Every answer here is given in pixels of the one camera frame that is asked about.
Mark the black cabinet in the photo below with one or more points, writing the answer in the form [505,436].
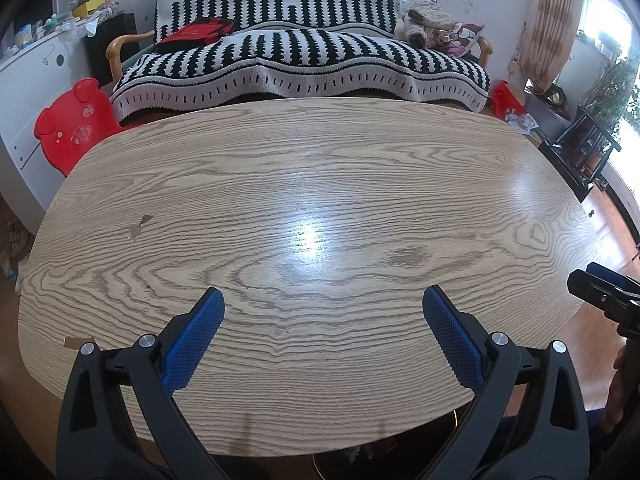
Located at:
[107,45]

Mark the beige plush toy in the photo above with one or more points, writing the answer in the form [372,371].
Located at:
[425,20]

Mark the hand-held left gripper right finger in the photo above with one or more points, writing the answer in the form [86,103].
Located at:
[452,340]

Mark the white cabinet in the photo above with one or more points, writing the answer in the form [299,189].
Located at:
[30,90]

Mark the wooden sofa armrest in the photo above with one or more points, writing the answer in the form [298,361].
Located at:
[485,50]
[117,47]

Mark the red plastic stool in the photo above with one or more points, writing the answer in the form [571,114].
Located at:
[75,125]

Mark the red and black bag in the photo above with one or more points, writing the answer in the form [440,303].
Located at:
[197,32]

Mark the black trash bin gold rim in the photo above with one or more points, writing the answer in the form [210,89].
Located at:
[425,455]

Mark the beige checked curtain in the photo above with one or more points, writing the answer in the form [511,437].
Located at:
[550,20]

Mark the printed paper sheet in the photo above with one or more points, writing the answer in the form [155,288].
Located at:
[520,122]

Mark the green potted plants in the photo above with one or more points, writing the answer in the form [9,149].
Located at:
[615,90]

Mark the black white striped sofa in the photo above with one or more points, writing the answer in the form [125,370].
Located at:
[310,60]

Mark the person's right hand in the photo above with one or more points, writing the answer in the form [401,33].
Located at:
[617,390]

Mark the yellow box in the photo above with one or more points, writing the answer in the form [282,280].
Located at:
[87,7]

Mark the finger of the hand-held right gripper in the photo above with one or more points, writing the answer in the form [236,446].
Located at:
[595,290]
[612,274]

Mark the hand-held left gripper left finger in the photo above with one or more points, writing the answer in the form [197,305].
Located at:
[197,340]

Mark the pink printed pillow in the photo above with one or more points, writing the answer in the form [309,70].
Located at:
[465,40]

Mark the black plant stand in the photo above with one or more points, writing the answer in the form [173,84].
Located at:
[582,150]

